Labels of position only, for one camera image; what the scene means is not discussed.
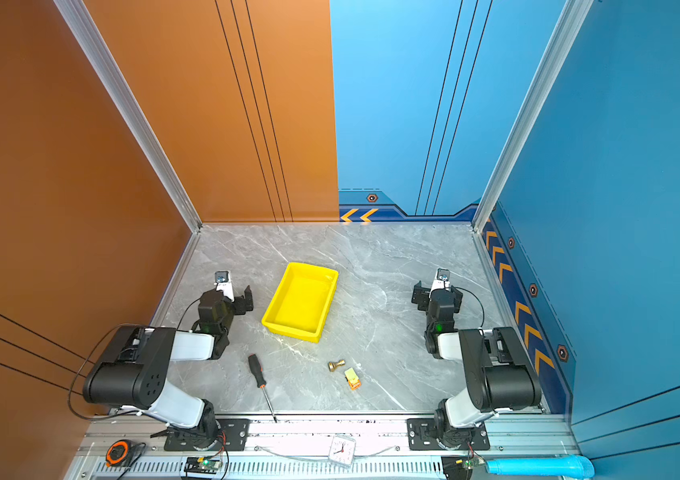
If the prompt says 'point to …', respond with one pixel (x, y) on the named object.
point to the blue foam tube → (579, 466)
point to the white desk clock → (342, 450)
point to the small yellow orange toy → (353, 380)
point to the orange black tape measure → (118, 453)
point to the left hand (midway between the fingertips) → (233, 285)
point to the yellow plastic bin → (301, 304)
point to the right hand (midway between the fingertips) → (434, 284)
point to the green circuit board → (202, 464)
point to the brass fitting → (332, 366)
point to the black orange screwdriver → (255, 366)
